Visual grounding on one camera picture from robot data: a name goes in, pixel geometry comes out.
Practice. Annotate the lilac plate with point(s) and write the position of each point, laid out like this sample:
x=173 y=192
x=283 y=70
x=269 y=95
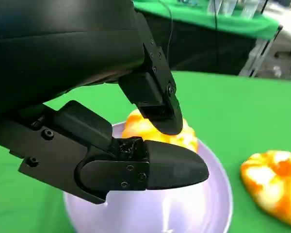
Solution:
x=184 y=213

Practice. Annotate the black curtain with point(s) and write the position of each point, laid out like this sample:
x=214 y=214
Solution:
x=203 y=51

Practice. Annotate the clear plastic containers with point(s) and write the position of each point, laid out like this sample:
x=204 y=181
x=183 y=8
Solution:
x=232 y=7

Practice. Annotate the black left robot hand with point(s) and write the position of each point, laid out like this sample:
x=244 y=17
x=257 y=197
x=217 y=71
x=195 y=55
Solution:
x=63 y=48

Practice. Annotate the aluminium frame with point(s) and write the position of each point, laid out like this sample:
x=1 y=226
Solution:
x=259 y=55

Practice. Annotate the orange and white bread roll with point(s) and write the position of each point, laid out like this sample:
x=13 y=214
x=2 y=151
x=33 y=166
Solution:
x=140 y=128
x=274 y=184

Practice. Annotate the green cloth on background table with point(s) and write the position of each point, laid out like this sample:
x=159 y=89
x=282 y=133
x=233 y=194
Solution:
x=196 y=18

